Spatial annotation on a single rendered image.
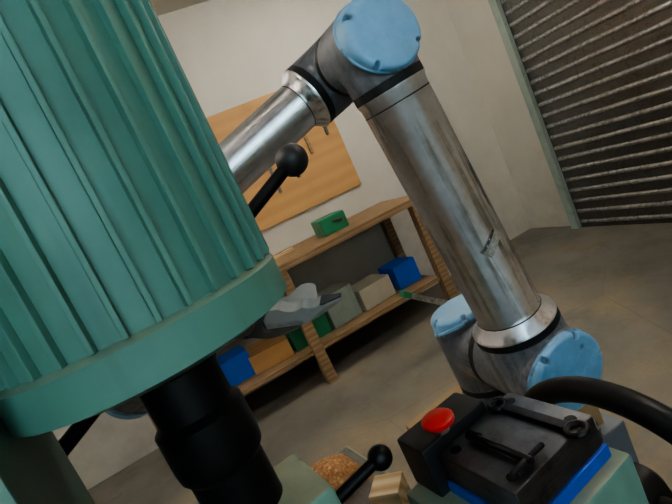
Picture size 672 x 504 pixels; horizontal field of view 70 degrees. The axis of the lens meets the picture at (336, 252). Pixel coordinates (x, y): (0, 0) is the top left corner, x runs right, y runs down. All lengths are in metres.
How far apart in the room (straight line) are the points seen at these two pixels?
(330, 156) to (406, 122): 3.11
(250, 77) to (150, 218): 3.60
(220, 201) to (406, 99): 0.50
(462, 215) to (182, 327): 0.58
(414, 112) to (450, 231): 0.19
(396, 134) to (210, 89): 3.08
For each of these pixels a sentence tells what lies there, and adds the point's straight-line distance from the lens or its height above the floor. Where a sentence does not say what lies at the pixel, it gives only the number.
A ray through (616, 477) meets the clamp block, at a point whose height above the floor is 0.96.
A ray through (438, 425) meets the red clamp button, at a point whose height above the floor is 1.02.
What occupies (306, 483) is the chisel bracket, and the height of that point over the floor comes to 1.07.
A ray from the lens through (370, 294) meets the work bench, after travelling 3.43.
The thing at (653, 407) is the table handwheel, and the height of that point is 0.94.
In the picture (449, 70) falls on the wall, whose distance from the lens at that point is 4.54.
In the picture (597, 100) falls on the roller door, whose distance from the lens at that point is 3.87.
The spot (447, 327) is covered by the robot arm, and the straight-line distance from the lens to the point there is 1.00.
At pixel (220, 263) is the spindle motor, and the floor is 1.24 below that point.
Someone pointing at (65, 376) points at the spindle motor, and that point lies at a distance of 0.25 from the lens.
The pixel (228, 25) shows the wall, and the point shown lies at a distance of 3.94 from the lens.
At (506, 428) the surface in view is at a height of 1.00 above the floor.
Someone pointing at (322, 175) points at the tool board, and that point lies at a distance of 3.78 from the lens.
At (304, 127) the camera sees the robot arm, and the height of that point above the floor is 1.34.
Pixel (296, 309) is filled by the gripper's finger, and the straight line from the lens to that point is 0.52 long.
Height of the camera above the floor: 1.26
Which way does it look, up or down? 9 degrees down
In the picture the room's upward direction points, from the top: 25 degrees counter-clockwise
